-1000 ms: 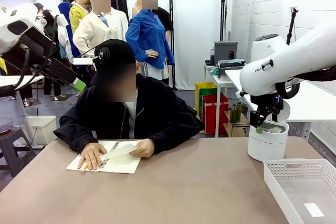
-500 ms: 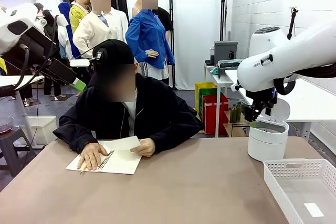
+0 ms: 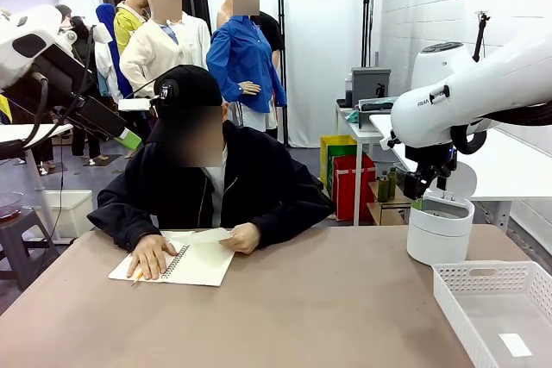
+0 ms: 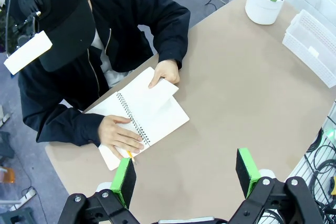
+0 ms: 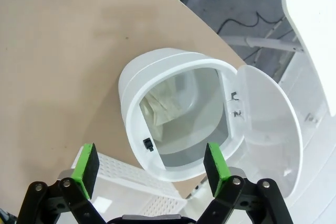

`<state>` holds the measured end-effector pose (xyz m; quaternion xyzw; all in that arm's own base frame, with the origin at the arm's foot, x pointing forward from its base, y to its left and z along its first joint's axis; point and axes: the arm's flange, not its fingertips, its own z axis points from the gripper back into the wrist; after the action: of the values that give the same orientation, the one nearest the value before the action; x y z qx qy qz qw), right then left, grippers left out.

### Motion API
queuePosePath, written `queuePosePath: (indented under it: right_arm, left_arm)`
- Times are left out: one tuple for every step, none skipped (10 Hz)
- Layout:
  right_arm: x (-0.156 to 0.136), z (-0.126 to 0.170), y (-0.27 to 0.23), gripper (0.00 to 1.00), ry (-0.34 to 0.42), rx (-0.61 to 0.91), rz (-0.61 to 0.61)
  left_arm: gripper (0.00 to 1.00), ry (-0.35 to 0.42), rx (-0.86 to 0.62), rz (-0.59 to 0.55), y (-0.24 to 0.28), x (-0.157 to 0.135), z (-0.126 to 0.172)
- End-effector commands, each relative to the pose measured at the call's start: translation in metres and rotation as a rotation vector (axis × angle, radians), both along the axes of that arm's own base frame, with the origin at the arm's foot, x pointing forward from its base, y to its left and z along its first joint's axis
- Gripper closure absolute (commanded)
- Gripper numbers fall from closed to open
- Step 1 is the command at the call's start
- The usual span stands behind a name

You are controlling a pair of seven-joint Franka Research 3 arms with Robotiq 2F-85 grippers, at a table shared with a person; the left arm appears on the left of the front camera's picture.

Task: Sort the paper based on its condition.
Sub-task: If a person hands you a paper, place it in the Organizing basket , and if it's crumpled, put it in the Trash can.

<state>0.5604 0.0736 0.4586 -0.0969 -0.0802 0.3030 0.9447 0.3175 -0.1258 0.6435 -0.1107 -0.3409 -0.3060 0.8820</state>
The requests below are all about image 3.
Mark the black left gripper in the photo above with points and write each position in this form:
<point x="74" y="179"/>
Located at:
<point x="64" y="75"/>

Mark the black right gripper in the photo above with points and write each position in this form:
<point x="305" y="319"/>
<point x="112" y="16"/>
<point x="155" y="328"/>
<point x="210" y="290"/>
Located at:
<point x="424" y="165"/>

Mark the white paper sheet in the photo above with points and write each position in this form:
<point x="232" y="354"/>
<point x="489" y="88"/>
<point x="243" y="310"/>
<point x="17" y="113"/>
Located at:
<point x="209" y="235"/>

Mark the orange pencil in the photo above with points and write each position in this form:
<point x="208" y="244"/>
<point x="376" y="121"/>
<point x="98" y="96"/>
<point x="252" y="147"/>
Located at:
<point x="138" y="277"/>

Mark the white spiral notebook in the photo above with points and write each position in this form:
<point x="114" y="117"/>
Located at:
<point x="202" y="262"/>

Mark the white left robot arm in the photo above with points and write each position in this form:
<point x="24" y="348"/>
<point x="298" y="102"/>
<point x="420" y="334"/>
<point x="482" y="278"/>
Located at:
<point x="26" y="27"/>

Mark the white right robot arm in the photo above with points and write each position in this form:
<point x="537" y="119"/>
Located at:
<point x="474" y="96"/>

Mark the person's right forearm black sleeve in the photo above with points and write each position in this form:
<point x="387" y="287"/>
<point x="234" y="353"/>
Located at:
<point x="116" y="226"/>

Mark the person's left forearm black sleeve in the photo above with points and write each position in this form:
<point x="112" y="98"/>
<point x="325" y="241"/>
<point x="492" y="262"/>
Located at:
<point x="293" y="223"/>

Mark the person's right hand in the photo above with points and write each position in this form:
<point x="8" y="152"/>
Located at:
<point x="151" y="256"/>

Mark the person's left hand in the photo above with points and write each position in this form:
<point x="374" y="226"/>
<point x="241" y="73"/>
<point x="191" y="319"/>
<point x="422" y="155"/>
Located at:
<point x="246" y="238"/>

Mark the low wooden shelf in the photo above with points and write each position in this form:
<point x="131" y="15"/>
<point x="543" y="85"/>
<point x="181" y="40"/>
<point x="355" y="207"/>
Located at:
<point x="388" y="208"/>

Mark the background person dark clothes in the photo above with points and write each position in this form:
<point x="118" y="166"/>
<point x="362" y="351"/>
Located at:
<point x="79" y="144"/>

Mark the green bottle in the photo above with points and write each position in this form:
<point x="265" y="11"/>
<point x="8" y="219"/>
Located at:
<point x="391" y="182"/>
<point x="383" y="189"/>

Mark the white round trash bin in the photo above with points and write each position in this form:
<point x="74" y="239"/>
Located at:
<point x="435" y="238"/>

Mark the red bag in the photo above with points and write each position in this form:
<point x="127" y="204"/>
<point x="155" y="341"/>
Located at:
<point x="351" y="187"/>

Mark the white height-adjustable desk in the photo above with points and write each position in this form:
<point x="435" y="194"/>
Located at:
<point x="26" y="131"/>

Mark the mannequin in cream cardigan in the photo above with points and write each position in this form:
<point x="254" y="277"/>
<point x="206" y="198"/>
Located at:
<point x="146" y="53"/>

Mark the mannequin in yellow jacket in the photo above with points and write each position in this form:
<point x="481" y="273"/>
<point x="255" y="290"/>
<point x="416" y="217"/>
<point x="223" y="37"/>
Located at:
<point x="127" y="27"/>

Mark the mannequin in blue garment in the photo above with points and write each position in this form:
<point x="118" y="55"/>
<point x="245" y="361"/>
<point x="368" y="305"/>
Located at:
<point x="108" y="23"/>

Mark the black baseball cap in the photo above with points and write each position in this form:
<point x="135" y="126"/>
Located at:
<point x="190" y="88"/>

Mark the grey tray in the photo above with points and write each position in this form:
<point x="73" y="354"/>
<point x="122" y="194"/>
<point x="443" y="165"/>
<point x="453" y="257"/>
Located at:
<point x="371" y="120"/>

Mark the large white table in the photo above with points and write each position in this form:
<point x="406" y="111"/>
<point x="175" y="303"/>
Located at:
<point x="509" y="170"/>

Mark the white plastic crate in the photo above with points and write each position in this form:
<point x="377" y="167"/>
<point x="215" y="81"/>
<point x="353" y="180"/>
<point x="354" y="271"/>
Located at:
<point x="73" y="213"/>

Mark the yellow green bag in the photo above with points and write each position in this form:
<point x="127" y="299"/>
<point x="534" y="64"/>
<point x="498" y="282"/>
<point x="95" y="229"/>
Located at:
<point x="330" y="157"/>

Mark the small white side table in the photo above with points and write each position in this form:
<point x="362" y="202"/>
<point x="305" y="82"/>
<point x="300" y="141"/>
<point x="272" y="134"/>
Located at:
<point x="349" y="131"/>

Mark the white perforated plastic basket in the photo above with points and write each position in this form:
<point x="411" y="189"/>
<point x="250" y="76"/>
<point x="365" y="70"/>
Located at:
<point x="453" y="299"/>

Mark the teal cloth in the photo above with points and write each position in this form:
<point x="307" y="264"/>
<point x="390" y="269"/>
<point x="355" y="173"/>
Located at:
<point x="353" y="117"/>

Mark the clear bowl red content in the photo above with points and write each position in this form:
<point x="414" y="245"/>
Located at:
<point x="8" y="206"/>

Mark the grey metal box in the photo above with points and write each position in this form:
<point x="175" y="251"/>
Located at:
<point x="371" y="83"/>

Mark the dark grey stool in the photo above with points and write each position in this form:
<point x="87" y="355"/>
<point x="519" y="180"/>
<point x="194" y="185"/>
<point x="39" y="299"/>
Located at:
<point x="21" y="238"/>

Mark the mannequin in blue shirt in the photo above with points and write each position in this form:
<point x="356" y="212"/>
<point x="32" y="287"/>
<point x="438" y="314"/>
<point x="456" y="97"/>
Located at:
<point x="241" y="53"/>

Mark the person's torso black jacket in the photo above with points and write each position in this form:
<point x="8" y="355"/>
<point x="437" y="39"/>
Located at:
<point x="259" y="178"/>

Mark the small white paper slip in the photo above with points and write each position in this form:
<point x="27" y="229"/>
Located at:
<point x="515" y="344"/>

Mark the black clamp pole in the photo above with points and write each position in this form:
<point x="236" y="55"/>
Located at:
<point x="479" y="36"/>

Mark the mannequin in black t-shirt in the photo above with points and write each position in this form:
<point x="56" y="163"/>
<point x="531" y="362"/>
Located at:
<point x="271" y="27"/>

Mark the black stand pole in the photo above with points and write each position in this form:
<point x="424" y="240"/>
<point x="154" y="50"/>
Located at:
<point x="368" y="6"/>
<point x="281" y="40"/>

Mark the black head camera white plate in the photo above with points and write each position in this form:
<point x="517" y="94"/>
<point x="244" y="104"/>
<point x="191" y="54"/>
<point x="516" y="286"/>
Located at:
<point x="166" y="91"/>

